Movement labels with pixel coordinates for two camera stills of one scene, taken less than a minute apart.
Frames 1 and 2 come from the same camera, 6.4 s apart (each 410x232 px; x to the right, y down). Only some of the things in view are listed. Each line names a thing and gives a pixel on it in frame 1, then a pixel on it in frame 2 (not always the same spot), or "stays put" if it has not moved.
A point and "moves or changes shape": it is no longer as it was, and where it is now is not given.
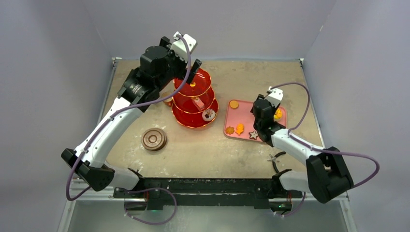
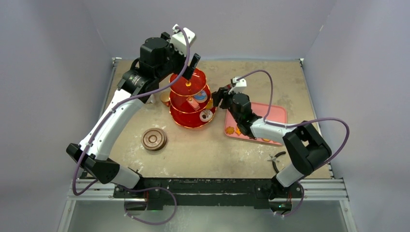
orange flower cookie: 229,130 stays put
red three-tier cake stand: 195,106 stays put
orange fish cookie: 240,128 stays put
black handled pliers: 273,159 stays put
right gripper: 269,113 → 224,97
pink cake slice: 198,103 moves or changes shape
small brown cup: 168,102 stays put
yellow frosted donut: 278,114 → 210,104
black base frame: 153,192 stays put
